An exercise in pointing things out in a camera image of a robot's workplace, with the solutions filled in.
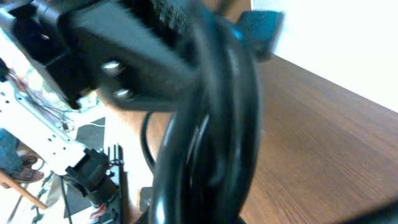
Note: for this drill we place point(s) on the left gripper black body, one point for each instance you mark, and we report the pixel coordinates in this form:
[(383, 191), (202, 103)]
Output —
[(120, 48)]

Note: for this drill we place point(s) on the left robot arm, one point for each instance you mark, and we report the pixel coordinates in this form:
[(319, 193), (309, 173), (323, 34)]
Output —
[(82, 166)]

